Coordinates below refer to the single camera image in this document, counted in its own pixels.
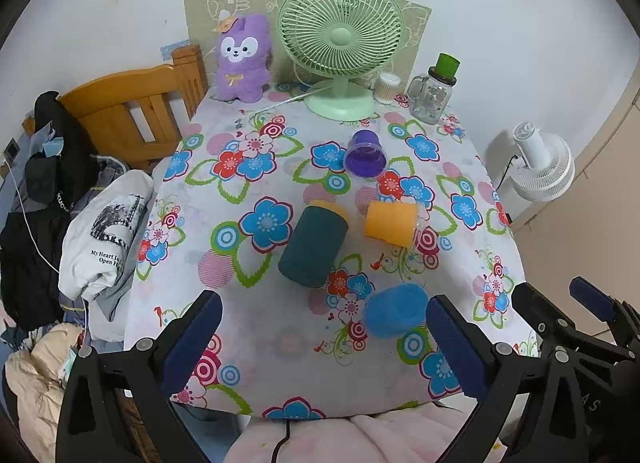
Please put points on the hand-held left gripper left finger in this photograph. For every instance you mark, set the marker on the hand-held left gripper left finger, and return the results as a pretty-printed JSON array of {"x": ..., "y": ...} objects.
[{"x": 192, "y": 343}]

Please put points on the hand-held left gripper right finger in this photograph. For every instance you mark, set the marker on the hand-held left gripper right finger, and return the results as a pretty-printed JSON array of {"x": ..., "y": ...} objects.
[{"x": 457, "y": 343}]

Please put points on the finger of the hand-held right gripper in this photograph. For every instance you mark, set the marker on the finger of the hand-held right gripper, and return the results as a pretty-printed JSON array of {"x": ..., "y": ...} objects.
[
  {"x": 537, "y": 313},
  {"x": 592, "y": 299}
]

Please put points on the blue cup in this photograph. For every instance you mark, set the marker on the blue cup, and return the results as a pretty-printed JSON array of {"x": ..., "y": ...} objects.
[{"x": 395, "y": 310}]

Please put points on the orange cup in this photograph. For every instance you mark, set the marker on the orange cup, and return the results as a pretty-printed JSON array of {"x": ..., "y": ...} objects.
[{"x": 390, "y": 223}]

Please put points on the dark green cup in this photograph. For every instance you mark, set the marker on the dark green cup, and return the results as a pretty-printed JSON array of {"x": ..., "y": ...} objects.
[{"x": 312, "y": 248}]

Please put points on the purple cup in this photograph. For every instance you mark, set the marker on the purple cup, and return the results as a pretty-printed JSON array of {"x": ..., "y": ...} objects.
[{"x": 365, "y": 155}]

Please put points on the floral tablecloth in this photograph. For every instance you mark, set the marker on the floral tablecloth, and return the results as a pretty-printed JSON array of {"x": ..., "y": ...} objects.
[{"x": 280, "y": 323}]

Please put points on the white printed t-shirt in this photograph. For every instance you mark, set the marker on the white printed t-shirt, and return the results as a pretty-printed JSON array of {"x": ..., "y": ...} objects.
[{"x": 112, "y": 233}]

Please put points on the pink blanket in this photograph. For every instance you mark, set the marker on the pink blanket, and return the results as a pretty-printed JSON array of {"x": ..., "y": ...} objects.
[{"x": 360, "y": 438}]

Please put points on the white floor fan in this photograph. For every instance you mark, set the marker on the white floor fan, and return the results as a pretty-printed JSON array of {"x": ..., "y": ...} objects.
[{"x": 542, "y": 163}]

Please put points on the beige padded jacket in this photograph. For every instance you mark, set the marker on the beige padded jacket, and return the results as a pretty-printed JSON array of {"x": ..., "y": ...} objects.
[{"x": 35, "y": 378}]

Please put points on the pile of clothes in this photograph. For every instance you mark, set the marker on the pile of clothes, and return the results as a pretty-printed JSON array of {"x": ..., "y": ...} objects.
[{"x": 30, "y": 253}]

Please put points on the blue face mask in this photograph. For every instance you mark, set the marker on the blue face mask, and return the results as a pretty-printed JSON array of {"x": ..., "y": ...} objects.
[{"x": 54, "y": 147}]

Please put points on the glass mug with green lid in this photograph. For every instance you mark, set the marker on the glass mug with green lid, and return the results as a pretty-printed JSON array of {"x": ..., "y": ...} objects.
[{"x": 431, "y": 93}]

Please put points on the wooden headboard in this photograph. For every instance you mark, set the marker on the wooden headboard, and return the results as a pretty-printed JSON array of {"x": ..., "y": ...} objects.
[{"x": 115, "y": 93}]

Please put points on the cotton swab container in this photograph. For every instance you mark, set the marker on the cotton swab container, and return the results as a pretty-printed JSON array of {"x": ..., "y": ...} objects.
[{"x": 387, "y": 88}]

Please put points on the purple plush bunny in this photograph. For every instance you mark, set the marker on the purple plush bunny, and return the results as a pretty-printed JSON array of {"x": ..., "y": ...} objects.
[{"x": 242, "y": 60}]

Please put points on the green desk fan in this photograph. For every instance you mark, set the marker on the green desk fan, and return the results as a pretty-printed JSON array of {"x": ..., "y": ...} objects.
[{"x": 340, "y": 38}]

